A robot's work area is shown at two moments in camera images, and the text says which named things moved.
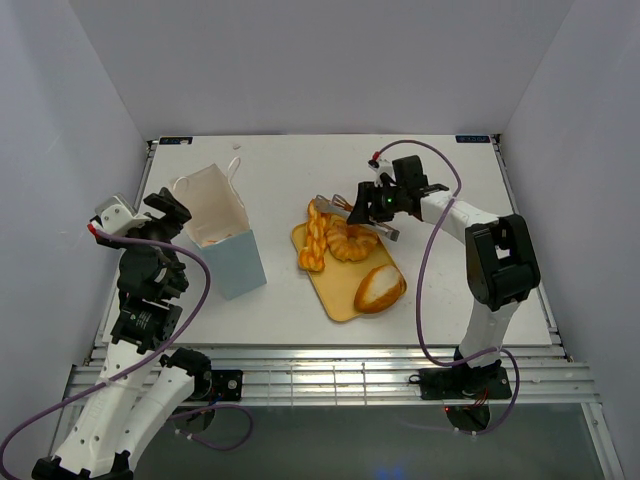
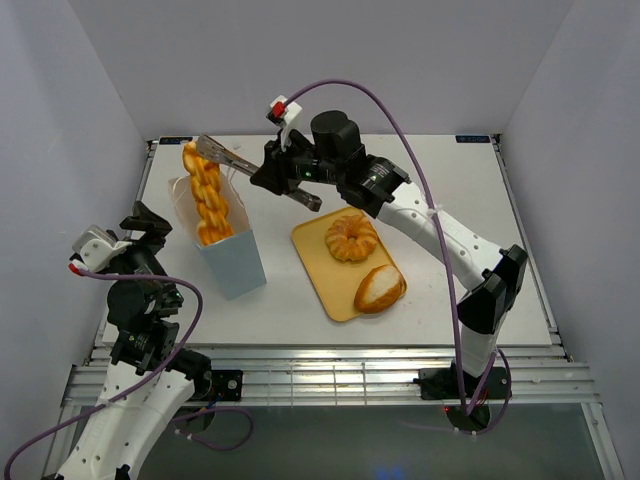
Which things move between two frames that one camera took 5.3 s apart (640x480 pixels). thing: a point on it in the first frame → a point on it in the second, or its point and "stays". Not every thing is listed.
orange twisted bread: x=312 y=257 → x=213 y=215
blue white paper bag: x=213 y=209 stays
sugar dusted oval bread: x=382 y=286 stays
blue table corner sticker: x=175 y=140 stays
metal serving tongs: x=340 y=207 → x=222 y=155
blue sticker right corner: x=472 y=139 stays
